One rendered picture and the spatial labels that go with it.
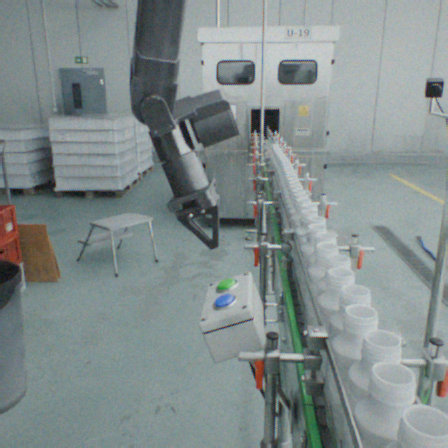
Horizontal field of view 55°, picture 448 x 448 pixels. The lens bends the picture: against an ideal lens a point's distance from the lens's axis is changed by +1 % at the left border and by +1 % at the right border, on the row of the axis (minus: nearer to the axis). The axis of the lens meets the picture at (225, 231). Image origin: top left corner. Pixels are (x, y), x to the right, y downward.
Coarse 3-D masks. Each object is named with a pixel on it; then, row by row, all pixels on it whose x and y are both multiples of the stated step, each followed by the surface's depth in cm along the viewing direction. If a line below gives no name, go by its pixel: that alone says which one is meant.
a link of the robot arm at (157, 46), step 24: (144, 0) 49; (168, 0) 49; (144, 24) 51; (168, 24) 51; (144, 48) 52; (168, 48) 53; (144, 72) 53; (168, 72) 54; (144, 96) 55; (168, 96) 56
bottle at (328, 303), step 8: (336, 272) 64; (344, 272) 63; (352, 272) 62; (328, 280) 62; (336, 280) 61; (344, 280) 60; (352, 280) 61; (328, 288) 62; (336, 288) 61; (320, 296) 64; (328, 296) 62; (336, 296) 61; (320, 304) 62; (328, 304) 61; (336, 304) 61; (320, 312) 63; (328, 312) 61; (328, 320) 62; (328, 328) 62; (320, 352) 64
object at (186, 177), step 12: (180, 156) 62; (192, 156) 63; (168, 168) 63; (180, 168) 62; (192, 168) 63; (168, 180) 65; (180, 180) 63; (192, 180) 63; (204, 180) 64; (180, 192) 64; (192, 192) 63; (204, 192) 61; (168, 204) 62; (180, 204) 62
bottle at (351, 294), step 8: (344, 288) 57; (352, 288) 58; (360, 288) 57; (344, 296) 56; (352, 296) 55; (360, 296) 54; (368, 296) 55; (344, 304) 56; (368, 304) 56; (336, 312) 58; (344, 312) 56; (336, 320) 57; (336, 328) 56; (328, 360) 59; (328, 368) 59; (328, 376) 59; (328, 384) 59
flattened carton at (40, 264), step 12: (24, 228) 326; (36, 228) 326; (24, 240) 332; (36, 240) 332; (48, 240) 331; (24, 252) 337; (36, 252) 337; (48, 252) 337; (24, 264) 342; (36, 264) 342; (48, 264) 342; (24, 276) 347; (36, 276) 347; (48, 276) 346; (60, 276) 354
